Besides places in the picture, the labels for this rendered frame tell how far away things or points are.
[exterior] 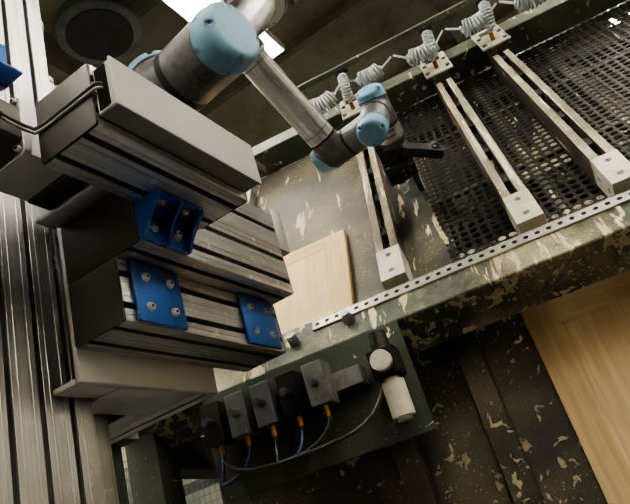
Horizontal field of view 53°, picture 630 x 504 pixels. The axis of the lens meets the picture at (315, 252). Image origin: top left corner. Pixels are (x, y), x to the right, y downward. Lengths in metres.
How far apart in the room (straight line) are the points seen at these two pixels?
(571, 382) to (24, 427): 1.15
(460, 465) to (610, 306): 0.51
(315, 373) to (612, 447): 0.67
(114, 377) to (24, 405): 0.11
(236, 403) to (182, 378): 0.41
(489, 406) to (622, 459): 0.29
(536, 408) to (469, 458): 0.19
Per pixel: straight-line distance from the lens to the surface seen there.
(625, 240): 1.42
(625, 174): 1.51
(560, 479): 1.58
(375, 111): 1.57
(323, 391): 1.31
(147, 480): 1.65
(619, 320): 1.61
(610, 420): 1.57
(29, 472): 0.85
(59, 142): 0.76
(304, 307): 1.65
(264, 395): 1.36
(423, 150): 1.71
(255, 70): 1.55
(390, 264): 1.52
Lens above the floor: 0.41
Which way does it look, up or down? 25 degrees up
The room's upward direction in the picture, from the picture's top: 18 degrees counter-clockwise
